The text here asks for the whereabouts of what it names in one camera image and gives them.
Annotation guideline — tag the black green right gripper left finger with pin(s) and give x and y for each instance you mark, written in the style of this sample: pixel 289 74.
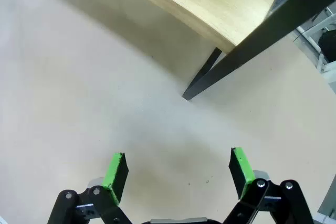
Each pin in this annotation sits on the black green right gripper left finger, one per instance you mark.
pixel 115 174

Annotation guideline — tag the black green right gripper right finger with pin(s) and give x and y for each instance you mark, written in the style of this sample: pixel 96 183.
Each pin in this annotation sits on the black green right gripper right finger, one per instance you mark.
pixel 242 171

